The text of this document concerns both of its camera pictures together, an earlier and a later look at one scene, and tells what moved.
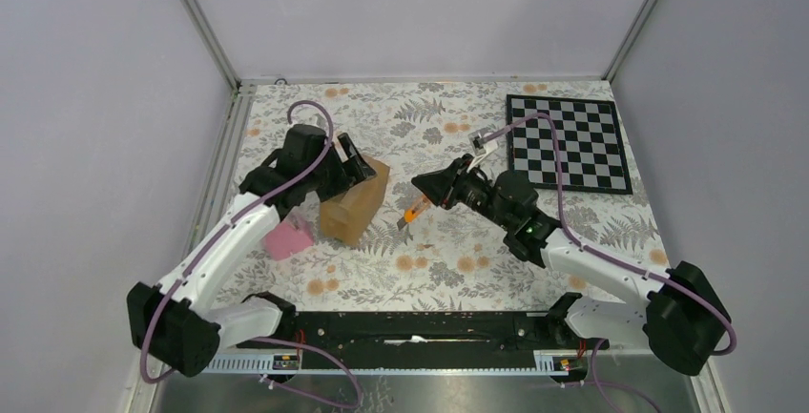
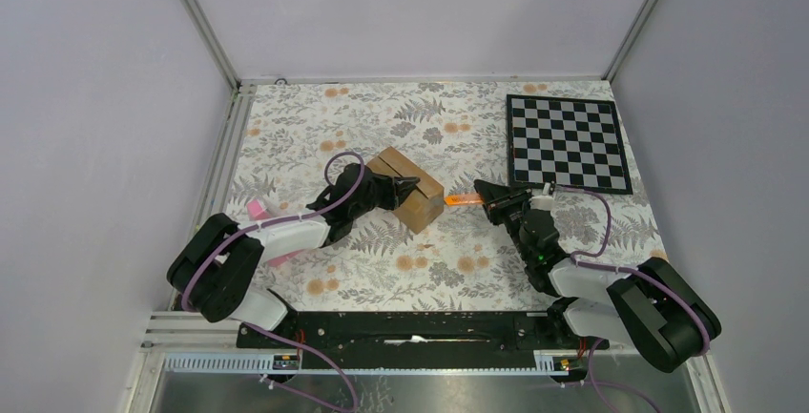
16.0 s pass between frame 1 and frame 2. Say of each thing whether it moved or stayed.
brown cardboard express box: moved
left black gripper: moved
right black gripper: moved
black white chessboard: stayed
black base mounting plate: stayed
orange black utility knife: moved
